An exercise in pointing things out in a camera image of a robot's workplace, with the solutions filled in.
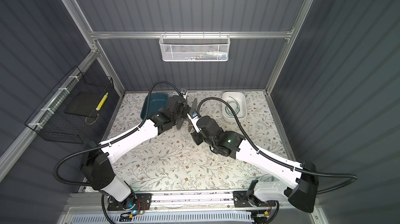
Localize grey perforated cable spool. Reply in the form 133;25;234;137
176;98;198;130

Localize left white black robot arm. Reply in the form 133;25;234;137
53;85;190;210

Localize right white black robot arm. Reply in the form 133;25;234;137
187;97;358;213

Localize teal plastic tray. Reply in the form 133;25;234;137
140;93;168;120

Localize white plastic tray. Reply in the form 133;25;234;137
222;92;247;122

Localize floral table mat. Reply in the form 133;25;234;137
113;91;286;191

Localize items in white basket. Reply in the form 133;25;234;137
181;52;229;61

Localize yellow marker in basket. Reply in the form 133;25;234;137
95;92;108;111

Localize black pad in basket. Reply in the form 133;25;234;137
64;92;100;118

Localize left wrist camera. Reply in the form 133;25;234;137
180;88;188;99

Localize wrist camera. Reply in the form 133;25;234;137
187;111;201;133
180;88;188;99

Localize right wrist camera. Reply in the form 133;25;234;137
187;111;201;133

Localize green cable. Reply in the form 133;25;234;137
225;96;241;118

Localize white wire mesh basket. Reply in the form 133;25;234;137
159;36;231;62

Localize black wire basket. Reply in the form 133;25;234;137
25;67;118;144

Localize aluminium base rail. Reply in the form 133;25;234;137
64;187;314;213

